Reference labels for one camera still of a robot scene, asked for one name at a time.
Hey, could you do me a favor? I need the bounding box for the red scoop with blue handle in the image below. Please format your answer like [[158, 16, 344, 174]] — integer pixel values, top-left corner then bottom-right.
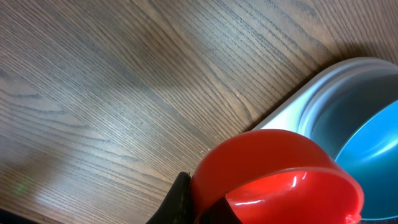
[[191, 129, 364, 223]]

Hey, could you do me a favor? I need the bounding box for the white digital kitchen scale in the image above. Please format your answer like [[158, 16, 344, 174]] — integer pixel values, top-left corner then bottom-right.
[[255, 57, 397, 137]]

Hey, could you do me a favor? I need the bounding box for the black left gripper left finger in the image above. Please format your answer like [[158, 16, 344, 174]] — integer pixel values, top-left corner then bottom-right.
[[147, 172, 193, 224]]

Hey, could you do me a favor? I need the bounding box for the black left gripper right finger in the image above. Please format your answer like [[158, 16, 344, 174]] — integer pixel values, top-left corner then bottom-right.
[[199, 197, 243, 224]]

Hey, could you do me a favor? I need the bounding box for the teal plastic bowl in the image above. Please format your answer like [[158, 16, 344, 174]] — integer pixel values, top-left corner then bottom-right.
[[311, 75, 397, 221]]

